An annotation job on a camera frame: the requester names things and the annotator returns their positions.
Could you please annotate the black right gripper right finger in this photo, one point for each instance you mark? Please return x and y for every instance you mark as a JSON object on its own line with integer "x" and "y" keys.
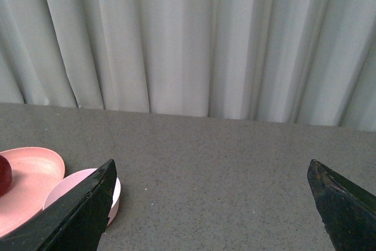
{"x": 346, "y": 209}

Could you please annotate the pink plate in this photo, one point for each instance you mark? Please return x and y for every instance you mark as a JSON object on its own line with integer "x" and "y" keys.
{"x": 35, "y": 172}

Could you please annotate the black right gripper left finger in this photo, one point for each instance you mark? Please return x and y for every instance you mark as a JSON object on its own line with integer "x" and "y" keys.
{"x": 75, "y": 221}

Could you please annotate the white curtain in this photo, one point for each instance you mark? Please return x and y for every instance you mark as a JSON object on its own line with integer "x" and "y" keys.
{"x": 290, "y": 61}

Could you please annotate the red apple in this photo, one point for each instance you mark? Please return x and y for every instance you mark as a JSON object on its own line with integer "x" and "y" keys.
{"x": 5, "y": 174}

